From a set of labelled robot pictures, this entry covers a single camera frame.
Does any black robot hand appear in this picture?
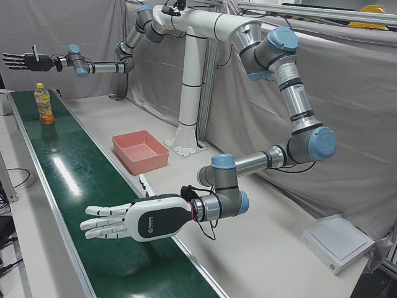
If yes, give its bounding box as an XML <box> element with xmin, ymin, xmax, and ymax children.
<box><xmin>2</xmin><ymin>45</ymin><xmax>53</xmax><ymax>73</ymax></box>

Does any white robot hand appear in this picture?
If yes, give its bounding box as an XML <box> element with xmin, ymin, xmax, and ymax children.
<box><xmin>79</xmin><ymin>173</ymin><xmax>195</xmax><ymax>243</ymax></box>

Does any orange juice bottle yellow cap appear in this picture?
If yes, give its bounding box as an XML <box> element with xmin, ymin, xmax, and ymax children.
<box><xmin>33</xmin><ymin>83</ymin><xmax>56</xmax><ymax>125</ymax></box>

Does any pink plastic basket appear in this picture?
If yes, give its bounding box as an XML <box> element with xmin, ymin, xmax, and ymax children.
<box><xmin>111</xmin><ymin>130</ymin><xmax>171</xmax><ymax>176</ymax></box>

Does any grey fabric curtain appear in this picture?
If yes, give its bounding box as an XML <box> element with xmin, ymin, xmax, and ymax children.
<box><xmin>125</xmin><ymin>0</ymin><xmax>397</xmax><ymax>249</ymax></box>
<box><xmin>0</xmin><ymin>0</ymin><xmax>137</xmax><ymax>101</ymax></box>

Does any white conveyor end box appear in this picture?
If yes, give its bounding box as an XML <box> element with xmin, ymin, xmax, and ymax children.
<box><xmin>0</xmin><ymin>89</ymin><xmax>13</xmax><ymax>116</ymax></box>

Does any green conveyor belt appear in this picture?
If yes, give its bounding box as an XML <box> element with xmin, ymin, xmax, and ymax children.
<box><xmin>7</xmin><ymin>88</ymin><xmax>230</xmax><ymax>298</ymax></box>

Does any white flat box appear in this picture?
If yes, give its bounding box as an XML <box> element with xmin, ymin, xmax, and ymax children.
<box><xmin>299</xmin><ymin>214</ymin><xmax>375</xmax><ymax>276</ymax></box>

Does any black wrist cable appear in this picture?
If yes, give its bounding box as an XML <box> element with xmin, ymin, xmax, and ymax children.
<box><xmin>185</xmin><ymin>185</ymin><xmax>220</xmax><ymax>242</ymax></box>

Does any looped floor cable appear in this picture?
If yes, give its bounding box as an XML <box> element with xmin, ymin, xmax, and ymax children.
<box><xmin>5</xmin><ymin>167</ymin><xmax>35</xmax><ymax>189</ymax></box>

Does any aluminium frame leg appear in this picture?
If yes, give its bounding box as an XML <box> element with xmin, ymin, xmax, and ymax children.
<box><xmin>0</xmin><ymin>151</ymin><xmax>18</xmax><ymax>204</ymax></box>

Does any black head camera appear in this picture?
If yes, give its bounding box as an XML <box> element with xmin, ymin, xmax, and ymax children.
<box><xmin>161</xmin><ymin>0</ymin><xmax>187</xmax><ymax>17</ymax></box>

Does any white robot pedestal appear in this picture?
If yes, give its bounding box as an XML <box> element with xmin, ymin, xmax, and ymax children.
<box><xmin>151</xmin><ymin>4</ymin><xmax>263</xmax><ymax>158</ymax></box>

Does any aluminium frame beam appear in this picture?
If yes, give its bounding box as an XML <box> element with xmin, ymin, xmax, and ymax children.
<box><xmin>223</xmin><ymin>0</ymin><xmax>397</xmax><ymax>26</ymax></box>

